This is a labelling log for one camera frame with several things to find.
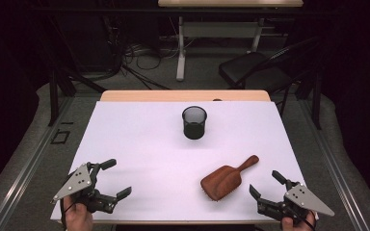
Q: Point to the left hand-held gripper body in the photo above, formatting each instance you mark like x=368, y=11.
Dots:
x=77, y=181

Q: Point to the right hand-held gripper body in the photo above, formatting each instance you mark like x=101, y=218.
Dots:
x=302, y=197

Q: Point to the brown wooden hairbrush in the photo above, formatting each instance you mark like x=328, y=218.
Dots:
x=223, y=181

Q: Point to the black mesh cup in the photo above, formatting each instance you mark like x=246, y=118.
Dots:
x=194, y=126

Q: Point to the person's right hand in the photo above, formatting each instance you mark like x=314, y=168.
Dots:
x=294, y=227

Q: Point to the person's left hand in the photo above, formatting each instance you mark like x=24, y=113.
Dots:
x=78, y=219

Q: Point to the white table sheet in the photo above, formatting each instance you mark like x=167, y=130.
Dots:
x=160, y=166

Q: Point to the black metal stand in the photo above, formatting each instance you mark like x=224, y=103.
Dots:
x=54, y=96

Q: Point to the light wooden table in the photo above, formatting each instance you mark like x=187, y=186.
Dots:
x=173, y=95

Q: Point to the black folding chair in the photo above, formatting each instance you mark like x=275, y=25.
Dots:
x=253, y=69

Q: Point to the white-legged background desk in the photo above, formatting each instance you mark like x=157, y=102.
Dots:
x=218, y=29

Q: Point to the metal floor rail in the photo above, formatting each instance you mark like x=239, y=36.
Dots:
x=334, y=166
x=29, y=163

